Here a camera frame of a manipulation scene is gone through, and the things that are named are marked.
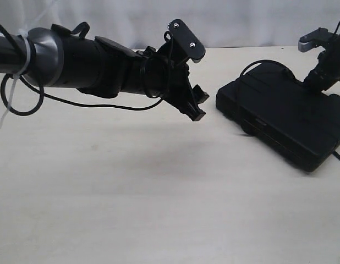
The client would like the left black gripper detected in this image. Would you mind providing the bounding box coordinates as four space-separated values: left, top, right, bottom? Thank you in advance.
142 45 210 122

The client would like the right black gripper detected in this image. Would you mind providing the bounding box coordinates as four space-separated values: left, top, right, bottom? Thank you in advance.
303 52 340 92

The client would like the black plastic carry case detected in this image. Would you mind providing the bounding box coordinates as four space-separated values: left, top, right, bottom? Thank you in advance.
216 63 340 172

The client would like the black rope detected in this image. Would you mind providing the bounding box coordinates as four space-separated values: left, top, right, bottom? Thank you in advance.
233 59 340 168

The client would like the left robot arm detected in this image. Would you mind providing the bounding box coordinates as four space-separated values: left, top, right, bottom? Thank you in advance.
0 19 208 122

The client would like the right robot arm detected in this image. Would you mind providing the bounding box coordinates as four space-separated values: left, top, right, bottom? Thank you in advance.
298 27 340 93

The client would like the white zip tie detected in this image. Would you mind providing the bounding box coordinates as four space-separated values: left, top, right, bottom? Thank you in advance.
0 27 31 129

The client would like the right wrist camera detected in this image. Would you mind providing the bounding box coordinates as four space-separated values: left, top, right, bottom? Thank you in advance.
298 27 334 53

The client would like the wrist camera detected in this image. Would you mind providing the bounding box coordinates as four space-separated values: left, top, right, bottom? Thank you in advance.
168 19 206 64
298 27 334 53

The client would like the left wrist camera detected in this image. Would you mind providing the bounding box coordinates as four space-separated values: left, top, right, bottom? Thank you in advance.
168 19 206 64

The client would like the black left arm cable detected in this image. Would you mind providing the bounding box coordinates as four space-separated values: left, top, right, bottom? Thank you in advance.
0 20 176 116

